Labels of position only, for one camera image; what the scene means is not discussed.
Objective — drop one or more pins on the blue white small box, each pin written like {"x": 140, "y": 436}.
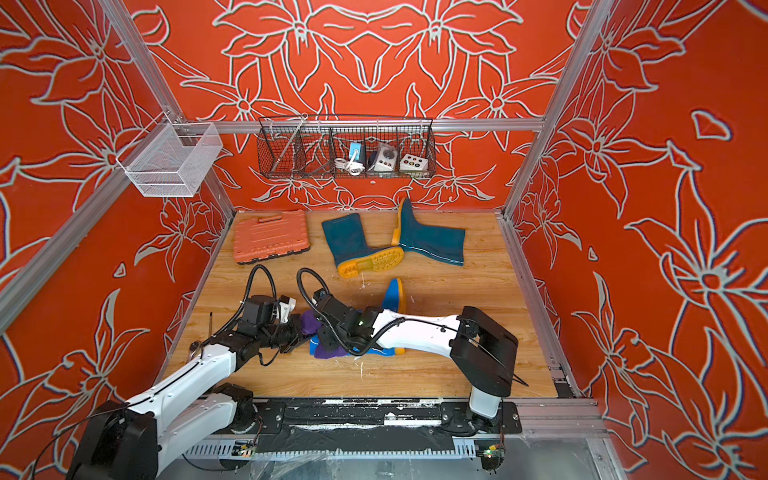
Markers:
{"x": 355, "y": 151}

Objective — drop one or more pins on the teal boot near back wall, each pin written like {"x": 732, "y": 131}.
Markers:
{"x": 443, "y": 244}

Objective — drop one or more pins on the white grey device in basket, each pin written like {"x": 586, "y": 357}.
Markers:
{"x": 384, "y": 159}

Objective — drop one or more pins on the orange plastic tool case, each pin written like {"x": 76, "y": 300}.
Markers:
{"x": 275, "y": 236}

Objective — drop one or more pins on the teal boot with yellow sole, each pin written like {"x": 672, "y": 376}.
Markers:
{"x": 352, "y": 254}

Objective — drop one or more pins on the black wire wall basket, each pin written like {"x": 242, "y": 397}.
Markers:
{"x": 317, "y": 146}

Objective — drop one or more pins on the white mesh wall basket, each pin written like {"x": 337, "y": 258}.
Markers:
{"x": 169, "y": 163}

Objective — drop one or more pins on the purple cloth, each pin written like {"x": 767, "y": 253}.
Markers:
{"x": 318, "y": 336}

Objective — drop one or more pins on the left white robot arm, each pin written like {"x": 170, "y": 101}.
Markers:
{"x": 141, "y": 437}

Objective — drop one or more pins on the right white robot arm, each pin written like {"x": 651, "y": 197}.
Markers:
{"x": 483, "y": 350}

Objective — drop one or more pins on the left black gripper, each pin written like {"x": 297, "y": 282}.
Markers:
{"x": 293, "y": 331}

